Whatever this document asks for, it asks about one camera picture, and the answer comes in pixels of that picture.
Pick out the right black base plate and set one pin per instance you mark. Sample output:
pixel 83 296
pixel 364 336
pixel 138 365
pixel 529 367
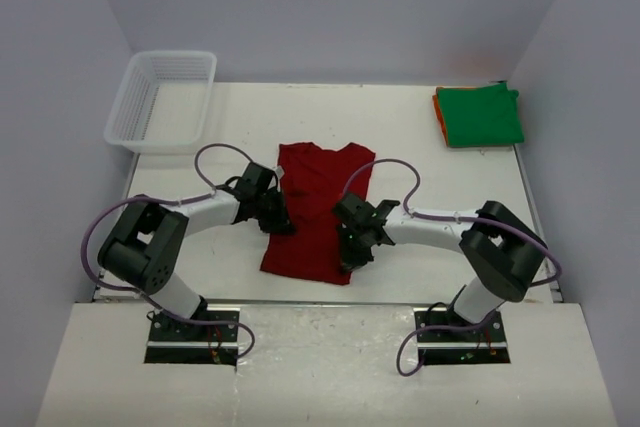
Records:
pixel 485 346

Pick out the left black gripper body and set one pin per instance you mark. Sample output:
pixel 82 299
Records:
pixel 269 210

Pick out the red t shirt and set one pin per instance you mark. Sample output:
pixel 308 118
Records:
pixel 313 181

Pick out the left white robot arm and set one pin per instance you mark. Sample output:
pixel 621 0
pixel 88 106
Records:
pixel 143 247

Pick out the orange folded t shirt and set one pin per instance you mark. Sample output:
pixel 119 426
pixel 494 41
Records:
pixel 442 107

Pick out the white plastic basket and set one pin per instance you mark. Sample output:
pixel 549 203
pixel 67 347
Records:
pixel 162 103

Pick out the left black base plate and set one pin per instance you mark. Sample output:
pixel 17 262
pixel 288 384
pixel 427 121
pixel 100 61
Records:
pixel 172 342

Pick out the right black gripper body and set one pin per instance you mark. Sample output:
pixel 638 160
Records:
pixel 356 251

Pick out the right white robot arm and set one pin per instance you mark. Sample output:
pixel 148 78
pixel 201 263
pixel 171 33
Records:
pixel 503 252

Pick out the green folded t shirt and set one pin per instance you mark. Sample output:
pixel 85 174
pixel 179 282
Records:
pixel 484 116

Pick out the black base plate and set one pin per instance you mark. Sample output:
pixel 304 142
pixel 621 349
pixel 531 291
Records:
pixel 485 346
pixel 172 342

